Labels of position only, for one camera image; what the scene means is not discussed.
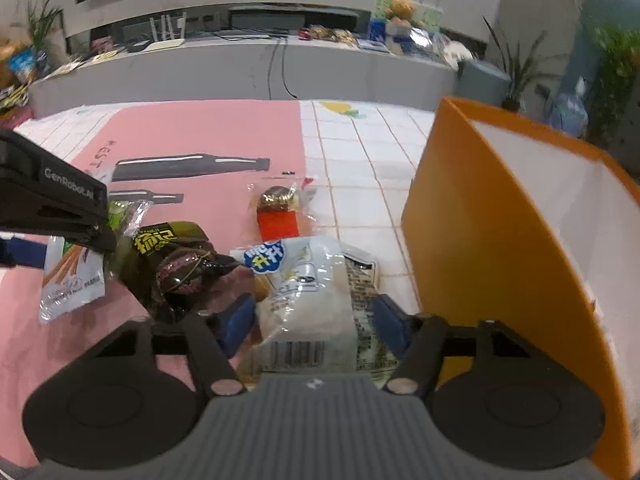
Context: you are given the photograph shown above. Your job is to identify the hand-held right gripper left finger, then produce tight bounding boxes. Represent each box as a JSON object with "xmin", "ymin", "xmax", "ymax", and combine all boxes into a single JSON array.
[{"xmin": 75, "ymin": 293, "xmax": 257, "ymax": 396}]

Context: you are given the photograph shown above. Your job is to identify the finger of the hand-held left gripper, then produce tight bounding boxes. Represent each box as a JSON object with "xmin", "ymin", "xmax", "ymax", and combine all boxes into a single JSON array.
[
  {"xmin": 0, "ymin": 236, "xmax": 52, "ymax": 269},
  {"xmin": 59, "ymin": 217, "xmax": 119, "ymax": 257}
]

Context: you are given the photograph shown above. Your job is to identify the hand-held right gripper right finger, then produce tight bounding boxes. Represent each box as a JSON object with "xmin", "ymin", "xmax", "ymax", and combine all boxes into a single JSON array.
[{"xmin": 372, "ymin": 294, "xmax": 544, "ymax": 396}]

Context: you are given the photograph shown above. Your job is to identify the white stick biscuit packet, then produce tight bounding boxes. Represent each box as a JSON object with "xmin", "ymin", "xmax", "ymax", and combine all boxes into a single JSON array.
[{"xmin": 39, "ymin": 199, "xmax": 153, "ymax": 327}]

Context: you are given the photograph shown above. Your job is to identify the dark brown snack packet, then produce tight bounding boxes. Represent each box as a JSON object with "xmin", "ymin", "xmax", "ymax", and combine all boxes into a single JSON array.
[{"xmin": 117, "ymin": 220, "xmax": 242, "ymax": 327}]

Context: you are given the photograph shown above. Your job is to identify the pale green white snack packet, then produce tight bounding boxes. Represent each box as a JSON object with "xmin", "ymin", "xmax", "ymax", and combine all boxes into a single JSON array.
[{"xmin": 230, "ymin": 234, "xmax": 401, "ymax": 392}]

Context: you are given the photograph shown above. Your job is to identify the clear date candy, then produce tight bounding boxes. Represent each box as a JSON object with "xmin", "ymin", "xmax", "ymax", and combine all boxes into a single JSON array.
[{"xmin": 247, "ymin": 175, "xmax": 319, "ymax": 242}]

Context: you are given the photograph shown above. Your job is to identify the orange cardboard box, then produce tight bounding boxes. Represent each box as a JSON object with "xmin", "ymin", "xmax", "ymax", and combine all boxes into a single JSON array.
[{"xmin": 400, "ymin": 96, "xmax": 640, "ymax": 480}]

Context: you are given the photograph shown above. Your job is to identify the pile of small snacks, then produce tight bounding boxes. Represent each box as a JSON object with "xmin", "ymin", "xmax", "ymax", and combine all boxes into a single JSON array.
[{"xmin": 299, "ymin": 25, "xmax": 361, "ymax": 46}]

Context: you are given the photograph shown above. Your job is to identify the blue patterned bag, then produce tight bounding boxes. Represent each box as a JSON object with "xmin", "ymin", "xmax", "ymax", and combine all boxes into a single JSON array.
[{"xmin": 7, "ymin": 51, "xmax": 39, "ymax": 82}]

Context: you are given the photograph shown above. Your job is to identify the long-leaf plant in blue vase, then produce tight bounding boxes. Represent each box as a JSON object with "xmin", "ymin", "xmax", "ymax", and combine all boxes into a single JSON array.
[{"xmin": 22, "ymin": 0, "xmax": 69, "ymax": 57}]

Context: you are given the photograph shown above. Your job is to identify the white router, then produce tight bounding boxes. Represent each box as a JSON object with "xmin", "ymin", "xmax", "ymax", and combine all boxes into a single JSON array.
[{"xmin": 142, "ymin": 10, "xmax": 187, "ymax": 52}]

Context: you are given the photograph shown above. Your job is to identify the long grey tv cabinet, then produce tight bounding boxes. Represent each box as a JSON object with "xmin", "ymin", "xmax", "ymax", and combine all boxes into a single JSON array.
[{"xmin": 27, "ymin": 34, "xmax": 459, "ymax": 119}]

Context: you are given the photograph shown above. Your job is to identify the blue water jug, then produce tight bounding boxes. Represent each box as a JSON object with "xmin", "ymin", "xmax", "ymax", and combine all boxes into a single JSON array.
[{"xmin": 550, "ymin": 77, "xmax": 591, "ymax": 139}]

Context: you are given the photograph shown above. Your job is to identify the long-leaf plant in black pot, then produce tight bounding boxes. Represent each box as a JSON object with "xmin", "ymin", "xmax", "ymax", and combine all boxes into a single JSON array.
[{"xmin": 482, "ymin": 15, "xmax": 557, "ymax": 112}]

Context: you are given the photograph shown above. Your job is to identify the green picture board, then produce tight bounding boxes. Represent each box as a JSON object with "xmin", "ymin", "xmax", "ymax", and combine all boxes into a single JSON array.
[{"xmin": 372, "ymin": 0, "xmax": 444, "ymax": 32}]

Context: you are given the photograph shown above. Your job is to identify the brown teddy bear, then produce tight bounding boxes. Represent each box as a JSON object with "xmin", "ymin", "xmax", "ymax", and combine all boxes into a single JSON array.
[{"xmin": 385, "ymin": 0, "xmax": 417, "ymax": 24}]

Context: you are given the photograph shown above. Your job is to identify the bushy green plant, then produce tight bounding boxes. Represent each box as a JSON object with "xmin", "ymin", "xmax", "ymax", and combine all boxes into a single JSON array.
[{"xmin": 587, "ymin": 22, "xmax": 640, "ymax": 151}]

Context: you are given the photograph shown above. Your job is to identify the black cables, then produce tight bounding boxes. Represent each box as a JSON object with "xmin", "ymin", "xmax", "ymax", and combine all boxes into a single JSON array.
[{"xmin": 267, "ymin": 35, "xmax": 299, "ymax": 101}]

